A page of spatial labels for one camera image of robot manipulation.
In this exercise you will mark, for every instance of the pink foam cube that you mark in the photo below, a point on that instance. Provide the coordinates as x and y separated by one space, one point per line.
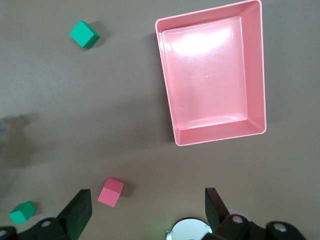
110 195

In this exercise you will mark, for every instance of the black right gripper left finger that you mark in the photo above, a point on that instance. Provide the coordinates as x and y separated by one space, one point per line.
75 215

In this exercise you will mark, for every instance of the green foam cube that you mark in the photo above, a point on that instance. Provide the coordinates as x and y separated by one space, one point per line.
21 213
83 33

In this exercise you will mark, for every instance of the pink plastic bin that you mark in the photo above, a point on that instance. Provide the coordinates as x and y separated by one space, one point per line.
207 82

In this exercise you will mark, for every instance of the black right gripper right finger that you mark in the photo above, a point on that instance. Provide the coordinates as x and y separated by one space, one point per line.
215 210

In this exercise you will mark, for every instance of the brown table cover mat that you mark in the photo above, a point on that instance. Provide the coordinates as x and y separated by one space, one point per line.
100 112

